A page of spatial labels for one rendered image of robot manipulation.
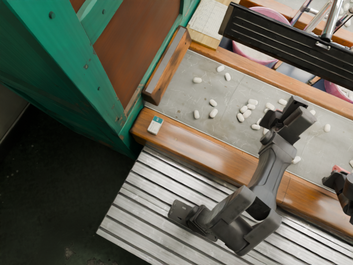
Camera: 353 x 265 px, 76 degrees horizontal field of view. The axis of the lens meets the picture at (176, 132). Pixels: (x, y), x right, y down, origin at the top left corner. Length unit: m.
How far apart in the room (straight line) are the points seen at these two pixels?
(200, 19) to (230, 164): 0.60
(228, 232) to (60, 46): 0.42
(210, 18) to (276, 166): 0.70
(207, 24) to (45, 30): 0.77
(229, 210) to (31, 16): 0.42
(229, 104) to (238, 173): 0.27
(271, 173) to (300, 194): 0.39
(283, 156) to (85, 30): 0.49
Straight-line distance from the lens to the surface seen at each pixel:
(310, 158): 0.98
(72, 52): 0.39
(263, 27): 0.64
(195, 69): 0.94
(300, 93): 1.01
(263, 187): 0.49
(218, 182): 0.90
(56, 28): 0.35
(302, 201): 0.91
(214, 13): 1.07
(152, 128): 0.79
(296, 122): 0.65
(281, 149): 0.60
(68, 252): 1.69
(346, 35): 1.26
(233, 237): 0.49
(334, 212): 0.97
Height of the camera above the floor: 1.55
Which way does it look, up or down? 75 degrees down
